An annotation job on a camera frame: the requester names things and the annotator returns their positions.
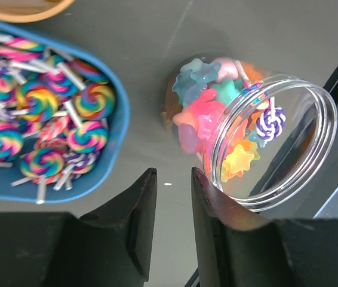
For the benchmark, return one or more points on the orange candy tray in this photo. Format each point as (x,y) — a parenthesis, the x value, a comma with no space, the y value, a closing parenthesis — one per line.
(31,11)

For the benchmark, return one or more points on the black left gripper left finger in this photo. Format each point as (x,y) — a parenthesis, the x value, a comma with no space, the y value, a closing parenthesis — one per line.
(109,246)

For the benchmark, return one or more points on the blue candy tray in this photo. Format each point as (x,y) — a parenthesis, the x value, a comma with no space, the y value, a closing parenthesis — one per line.
(63,117)

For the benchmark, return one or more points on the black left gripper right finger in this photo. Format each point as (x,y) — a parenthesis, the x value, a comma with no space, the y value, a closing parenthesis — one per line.
(237,247)

